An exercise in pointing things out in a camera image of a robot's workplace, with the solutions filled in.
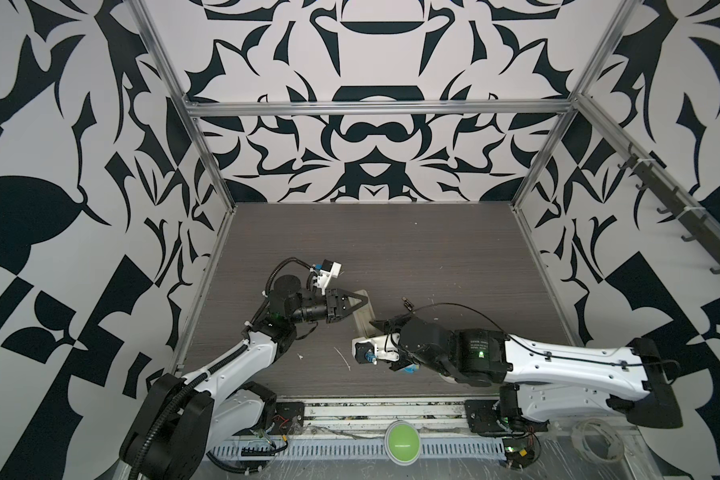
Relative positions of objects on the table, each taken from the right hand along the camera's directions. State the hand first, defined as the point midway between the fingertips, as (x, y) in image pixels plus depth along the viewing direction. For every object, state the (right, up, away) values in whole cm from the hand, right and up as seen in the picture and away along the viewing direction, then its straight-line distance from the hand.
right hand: (374, 323), depth 67 cm
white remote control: (-2, +1, +3) cm, 4 cm away
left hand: (-1, +4, +4) cm, 6 cm away
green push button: (+7, -28, +3) cm, 29 cm away
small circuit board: (+34, -31, +4) cm, 47 cm away
